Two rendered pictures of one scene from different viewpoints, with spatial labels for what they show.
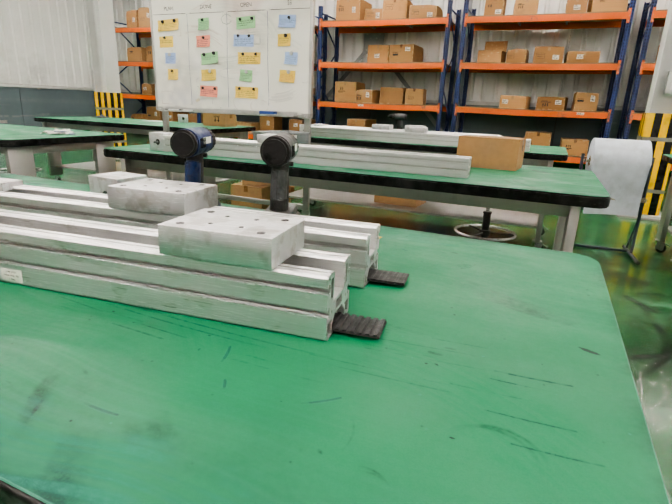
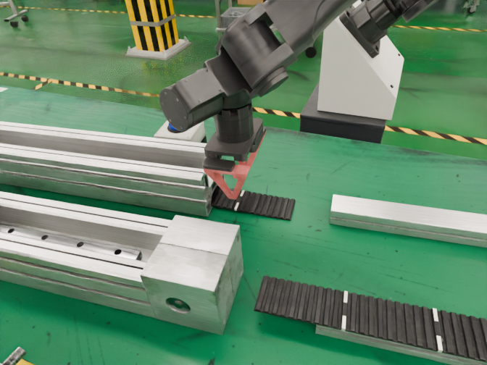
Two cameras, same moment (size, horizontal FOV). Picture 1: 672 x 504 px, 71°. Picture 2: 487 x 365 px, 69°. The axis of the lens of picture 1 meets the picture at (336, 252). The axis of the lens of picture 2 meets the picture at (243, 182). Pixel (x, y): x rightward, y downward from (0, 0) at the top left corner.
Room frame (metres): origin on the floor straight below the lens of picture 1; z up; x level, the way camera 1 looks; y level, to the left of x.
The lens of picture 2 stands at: (1.28, 0.82, 1.20)
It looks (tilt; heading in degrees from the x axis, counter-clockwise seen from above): 39 degrees down; 182
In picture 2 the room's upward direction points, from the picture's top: 4 degrees counter-clockwise
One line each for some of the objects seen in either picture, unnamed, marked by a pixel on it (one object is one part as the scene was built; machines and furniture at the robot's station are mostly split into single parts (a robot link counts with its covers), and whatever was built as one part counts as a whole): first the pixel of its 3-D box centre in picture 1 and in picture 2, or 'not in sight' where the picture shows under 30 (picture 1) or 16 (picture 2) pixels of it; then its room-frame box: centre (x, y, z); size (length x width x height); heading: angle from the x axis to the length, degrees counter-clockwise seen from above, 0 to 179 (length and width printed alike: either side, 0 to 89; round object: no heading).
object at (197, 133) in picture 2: not in sight; (180, 141); (0.65, 0.68, 0.81); 0.10 x 0.08 x 0.06; 163
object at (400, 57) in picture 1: (384, 80); not in sight; (10.84, -0.89, 1.58); 2.83 x 0.98 x 3.15; 67
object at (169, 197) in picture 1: (164, 203); not in sight; (0.87, 0.32, 0.87); 0.16 x 0.11 x 0.07; 73
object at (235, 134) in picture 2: not in sight; (233, 122); (0.81, 0.80, 0.94); 0.10 x 0.07 x 0.07; 163
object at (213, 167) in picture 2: not in sight; (232, 170); (0.84, 0.80, 0.87); 0.07 x 0.07 x 0.09; 73
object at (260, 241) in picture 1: (234, 245); not in sight; (0.61, 0.14, 0.87); 0.16 x 0.11 x 0.07; 73
